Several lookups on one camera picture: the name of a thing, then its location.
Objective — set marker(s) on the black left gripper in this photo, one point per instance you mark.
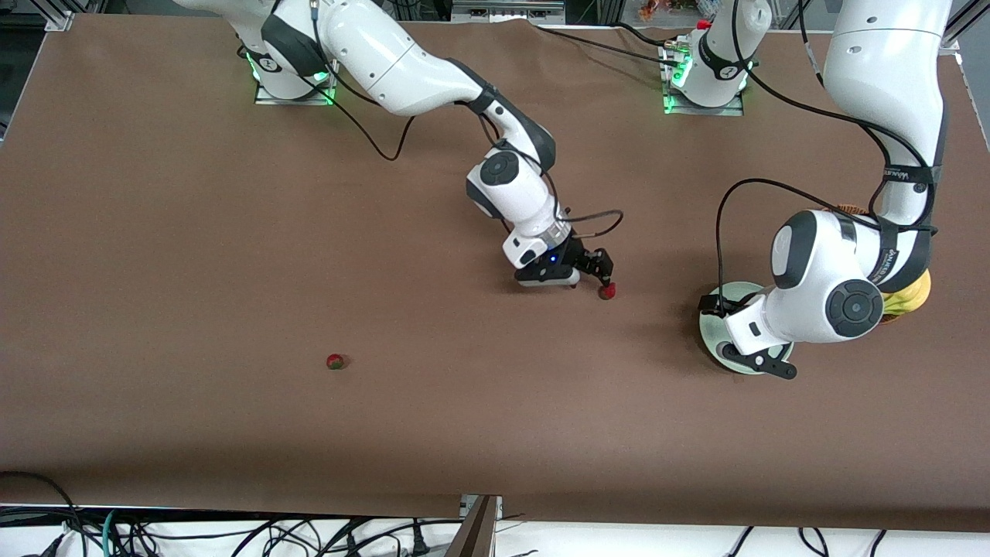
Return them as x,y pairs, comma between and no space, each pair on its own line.
710,303

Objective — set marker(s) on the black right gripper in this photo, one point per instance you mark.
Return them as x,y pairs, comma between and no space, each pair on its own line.
582,257

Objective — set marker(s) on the small red strawberry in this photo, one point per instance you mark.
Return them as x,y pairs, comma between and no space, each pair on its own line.
334,361
608,292

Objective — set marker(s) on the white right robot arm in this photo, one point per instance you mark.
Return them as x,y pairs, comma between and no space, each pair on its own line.
387,54

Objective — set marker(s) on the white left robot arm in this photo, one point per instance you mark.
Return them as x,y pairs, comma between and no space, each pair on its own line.
882,77

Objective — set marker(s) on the pale green round plate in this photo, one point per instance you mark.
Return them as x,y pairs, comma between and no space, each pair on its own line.
708,334

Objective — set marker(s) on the brown wicker fruit basket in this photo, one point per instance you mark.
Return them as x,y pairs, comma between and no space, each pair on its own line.
851,207

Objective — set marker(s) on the yellow banana bunch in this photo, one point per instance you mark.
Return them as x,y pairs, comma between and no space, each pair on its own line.
916,294

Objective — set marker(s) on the colourful small items pile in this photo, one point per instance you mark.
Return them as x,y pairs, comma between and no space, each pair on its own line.
657,9

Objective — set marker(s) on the grey metal box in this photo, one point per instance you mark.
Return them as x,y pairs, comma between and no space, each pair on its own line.
503,11

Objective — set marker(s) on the brown table cover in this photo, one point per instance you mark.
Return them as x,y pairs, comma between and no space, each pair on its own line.
309,232

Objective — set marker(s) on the brown metal post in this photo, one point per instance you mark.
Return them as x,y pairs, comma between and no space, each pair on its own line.
476,534

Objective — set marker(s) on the aluminium frame profile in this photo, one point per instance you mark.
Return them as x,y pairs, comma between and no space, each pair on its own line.
60,22
971,14

